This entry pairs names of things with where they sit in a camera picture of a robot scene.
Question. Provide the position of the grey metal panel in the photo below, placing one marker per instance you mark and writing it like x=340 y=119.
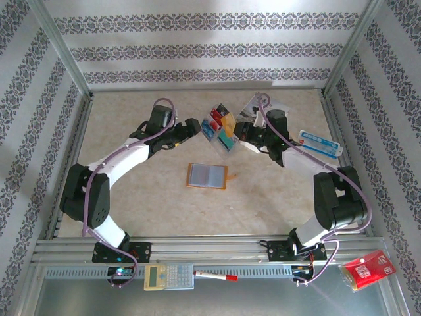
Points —
x=230 y=299

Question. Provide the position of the clear acrylic card organizer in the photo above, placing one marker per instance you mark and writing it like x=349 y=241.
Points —
x=227 y=154

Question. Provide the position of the black card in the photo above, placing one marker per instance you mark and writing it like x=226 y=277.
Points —
x=223 y=108

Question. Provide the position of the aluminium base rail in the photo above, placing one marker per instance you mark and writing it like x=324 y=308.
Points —
x=210 y=250

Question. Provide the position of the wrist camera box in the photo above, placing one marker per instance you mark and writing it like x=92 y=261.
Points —
x=259 y=120
x=174 y=116

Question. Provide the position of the orange card holder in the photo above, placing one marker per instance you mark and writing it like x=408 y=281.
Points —
x=207 y=174

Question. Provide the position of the red foil packet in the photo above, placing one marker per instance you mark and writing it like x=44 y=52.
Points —
x=365 y=271

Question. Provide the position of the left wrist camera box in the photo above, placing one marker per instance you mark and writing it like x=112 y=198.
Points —
x=174 y=116

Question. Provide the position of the aluminium side rail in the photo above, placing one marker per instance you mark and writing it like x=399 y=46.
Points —
x=333 y=121
x=80 y=131

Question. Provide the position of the teal card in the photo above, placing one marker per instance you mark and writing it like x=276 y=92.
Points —
x=227 y=140

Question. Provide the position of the aluminium frame post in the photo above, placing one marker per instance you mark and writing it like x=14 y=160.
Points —
x=353 y=49
x=64 y=49

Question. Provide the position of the blue white flat package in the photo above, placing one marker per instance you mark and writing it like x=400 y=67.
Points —
x=320 y=143

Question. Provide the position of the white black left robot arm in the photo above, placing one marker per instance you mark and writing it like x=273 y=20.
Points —
x=125 y=159

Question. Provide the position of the circuit board with green light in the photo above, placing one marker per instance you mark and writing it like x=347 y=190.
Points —
x=120 y=271

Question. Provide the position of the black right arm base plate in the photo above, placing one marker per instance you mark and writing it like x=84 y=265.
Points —
x=278 y=251

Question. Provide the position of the red white marker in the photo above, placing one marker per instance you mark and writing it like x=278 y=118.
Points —
x=210 y=274

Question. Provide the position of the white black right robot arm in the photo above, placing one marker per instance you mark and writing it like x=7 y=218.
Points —
x=342 y=210

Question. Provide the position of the blue credit card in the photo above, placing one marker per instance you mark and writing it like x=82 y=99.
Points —
x=207 y=130

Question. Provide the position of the beige grey calculator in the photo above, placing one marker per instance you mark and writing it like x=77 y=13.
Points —
x=154 y=276

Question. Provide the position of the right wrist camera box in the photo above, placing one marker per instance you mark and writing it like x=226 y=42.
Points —
x=259 y=120

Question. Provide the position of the thin aluminium frame rail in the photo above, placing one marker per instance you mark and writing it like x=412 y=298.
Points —
x=197 y=89

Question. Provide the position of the red white card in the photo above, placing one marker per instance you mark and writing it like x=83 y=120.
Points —
x=215 y=119

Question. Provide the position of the gold card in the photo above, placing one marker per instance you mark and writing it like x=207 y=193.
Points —
x=228 y=124

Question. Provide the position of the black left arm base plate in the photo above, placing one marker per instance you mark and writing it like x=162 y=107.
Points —
x=141 y=251

